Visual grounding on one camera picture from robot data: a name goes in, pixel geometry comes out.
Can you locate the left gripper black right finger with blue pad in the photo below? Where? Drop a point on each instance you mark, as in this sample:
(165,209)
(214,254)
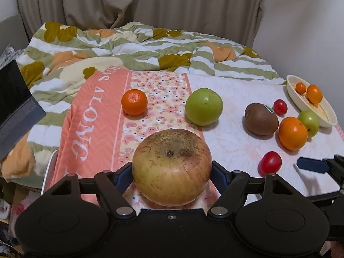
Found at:
(231,186)

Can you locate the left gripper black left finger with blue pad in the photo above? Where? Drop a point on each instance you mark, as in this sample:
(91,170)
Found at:
(111,187)

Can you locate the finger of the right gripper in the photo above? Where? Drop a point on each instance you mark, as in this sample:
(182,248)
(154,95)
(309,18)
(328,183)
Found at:
(313,165)

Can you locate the red cherry tomato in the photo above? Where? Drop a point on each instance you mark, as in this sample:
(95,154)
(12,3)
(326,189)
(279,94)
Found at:
(280,107)
(271,162)

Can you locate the large yellowish apple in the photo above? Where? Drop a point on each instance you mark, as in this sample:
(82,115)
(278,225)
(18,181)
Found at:
(172,167)

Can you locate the large green apple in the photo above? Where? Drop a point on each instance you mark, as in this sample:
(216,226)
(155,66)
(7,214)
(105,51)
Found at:
(203,107)

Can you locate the small green apple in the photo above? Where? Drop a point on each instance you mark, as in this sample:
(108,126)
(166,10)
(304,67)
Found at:
(310,120)

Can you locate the cream plate with duck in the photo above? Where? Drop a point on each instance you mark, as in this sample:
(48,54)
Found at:
(323,110)

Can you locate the large orange in plate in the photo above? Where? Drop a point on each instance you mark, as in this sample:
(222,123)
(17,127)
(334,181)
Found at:
(314,94)

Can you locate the brown kiwi with sticker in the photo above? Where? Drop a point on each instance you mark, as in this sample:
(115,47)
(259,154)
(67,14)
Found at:
(260,119)

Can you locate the pink floral tablecloth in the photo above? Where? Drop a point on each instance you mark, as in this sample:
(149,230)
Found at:
(98,135)

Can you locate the small mandarin in plate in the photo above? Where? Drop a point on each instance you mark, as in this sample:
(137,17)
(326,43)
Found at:
(300,88)

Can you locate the dark laptop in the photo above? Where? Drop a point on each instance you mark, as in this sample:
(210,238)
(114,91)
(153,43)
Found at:
(19,110)

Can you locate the green striped floral quilt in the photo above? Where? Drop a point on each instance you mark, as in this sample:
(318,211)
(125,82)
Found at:
(60,58)

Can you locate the beige curtain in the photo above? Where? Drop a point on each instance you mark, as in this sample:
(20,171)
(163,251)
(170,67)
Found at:
(237,20)

